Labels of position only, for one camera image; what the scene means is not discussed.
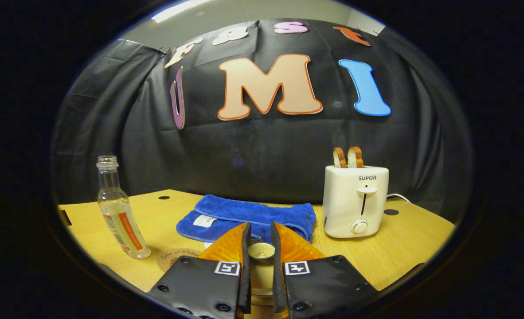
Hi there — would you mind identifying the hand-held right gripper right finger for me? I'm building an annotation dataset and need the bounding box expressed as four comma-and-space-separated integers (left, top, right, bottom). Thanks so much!
270, 221, 380, 319

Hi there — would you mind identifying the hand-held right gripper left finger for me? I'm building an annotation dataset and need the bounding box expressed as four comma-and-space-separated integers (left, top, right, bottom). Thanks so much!
147, 222, 252, 319

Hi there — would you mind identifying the round cork coaster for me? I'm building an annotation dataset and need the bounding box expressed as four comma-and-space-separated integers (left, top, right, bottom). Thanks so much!
157, 247, 203, 273

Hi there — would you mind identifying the yellow teacup lid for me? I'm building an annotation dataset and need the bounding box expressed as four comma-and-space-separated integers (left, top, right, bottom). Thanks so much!
247, 241, 277, 296

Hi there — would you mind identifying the clear plastic water bottle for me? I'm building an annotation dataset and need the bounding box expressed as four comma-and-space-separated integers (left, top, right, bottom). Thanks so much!
96, 156, 152, 260

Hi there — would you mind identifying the white toaster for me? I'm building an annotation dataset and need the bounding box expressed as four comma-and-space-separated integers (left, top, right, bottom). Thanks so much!
323, 165, 390, 239

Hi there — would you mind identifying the blue towel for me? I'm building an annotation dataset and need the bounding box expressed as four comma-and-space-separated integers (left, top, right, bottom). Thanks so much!
176, 194, 317, 249

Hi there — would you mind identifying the black backdrop cloth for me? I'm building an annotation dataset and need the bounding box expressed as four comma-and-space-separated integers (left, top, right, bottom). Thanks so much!
51, 19, 473, 222

